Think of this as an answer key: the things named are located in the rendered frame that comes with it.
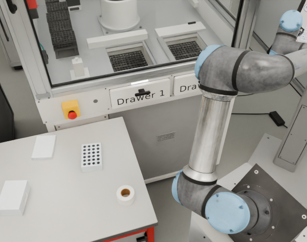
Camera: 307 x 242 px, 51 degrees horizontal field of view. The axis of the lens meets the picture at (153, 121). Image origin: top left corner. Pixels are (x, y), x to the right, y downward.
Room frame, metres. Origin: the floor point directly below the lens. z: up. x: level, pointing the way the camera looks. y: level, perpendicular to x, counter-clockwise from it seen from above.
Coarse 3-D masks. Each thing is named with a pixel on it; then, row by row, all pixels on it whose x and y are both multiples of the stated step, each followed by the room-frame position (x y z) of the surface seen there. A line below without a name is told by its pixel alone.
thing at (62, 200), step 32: (96, 128) 1.02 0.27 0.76; (0, 160) 0.84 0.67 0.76; (32, 160) 0.84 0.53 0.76; (64, 160) 0.84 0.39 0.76; (128, 160) 0.83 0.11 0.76; (0, 192) 0.68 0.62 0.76; (32, 192) 0.68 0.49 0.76; (64, 192) 0.68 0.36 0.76; (96, 192) 0.68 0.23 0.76; (0, 224) 0.54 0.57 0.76; (32, 224) 0.54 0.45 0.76; (64, 224) 0.54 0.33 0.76; (96, 224) 0.54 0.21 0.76; (128, 224) 0.54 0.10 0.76
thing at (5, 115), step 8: (0, 88) 1.79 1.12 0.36; (0, 96) 1.71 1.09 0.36; (0, 104) 1.63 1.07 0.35; (8, 104) 1.79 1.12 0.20; (0, 112) 1.56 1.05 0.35; (8, 112) 1.71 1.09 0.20; (0, 120) 1.49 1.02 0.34; (8, 120) 1.63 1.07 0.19; (0, 128) 1.42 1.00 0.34; (8, 128) 1.55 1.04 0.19; (0, 136) 1.35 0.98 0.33; (8, 136) 1.48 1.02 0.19
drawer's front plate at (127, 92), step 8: (160, 80) 1.17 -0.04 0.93; (168, 80) 1.18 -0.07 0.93; (120, 88) 1.12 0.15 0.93; (128, 88) 1.12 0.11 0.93; (136, 88) 1.13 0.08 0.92; (144, 88) 1.14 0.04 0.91; (152, 88) 1.15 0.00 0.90; (160, 88) 1.16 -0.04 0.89; (168, 88) 1.18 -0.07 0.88; (112, 96) 1.10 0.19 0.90; (120, 96) 1.11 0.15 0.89; (128, 96) 1.12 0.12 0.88; (144, 96) 1.14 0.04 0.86; (160, 96) 1.16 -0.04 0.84; (168, 96) 1.18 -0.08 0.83; (112, 104) 1.10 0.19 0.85; (128, 104) 1.12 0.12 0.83
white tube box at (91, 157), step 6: (84, 144) 0.90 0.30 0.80; (90, 144) 0.90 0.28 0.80; (96, 144) 0.90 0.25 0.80; (84, 150) 0.87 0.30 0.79; (90, 150) 0.86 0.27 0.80; (96, 150) 0.86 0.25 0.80; (84, 156) 0.83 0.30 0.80; (90, 156) 0.83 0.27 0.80; (96, 156) 0.83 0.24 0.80; (84, 162) 0.80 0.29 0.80; (90, 162) 0.80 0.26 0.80; (96, 162) 0.80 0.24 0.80; (84, 168) 0.77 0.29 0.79; (90, 168) 0.78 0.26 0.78; (96, 168) 0.78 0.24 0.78
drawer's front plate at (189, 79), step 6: (174, 78) 1.20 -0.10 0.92; (180, 78) 1.19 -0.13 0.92; (186, 78) 1.20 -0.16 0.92; (192, 78) 1.21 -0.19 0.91; (174, 84) 1.19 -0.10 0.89; (180, 84) 1.19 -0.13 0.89; (186, 84) 1.20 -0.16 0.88; (192, 84) 1.21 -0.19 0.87; (174, 90) 1.19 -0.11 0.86; (186, 90) 1.20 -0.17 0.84; (192, 90) 1.21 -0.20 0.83; (198, 90) 1.22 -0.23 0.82
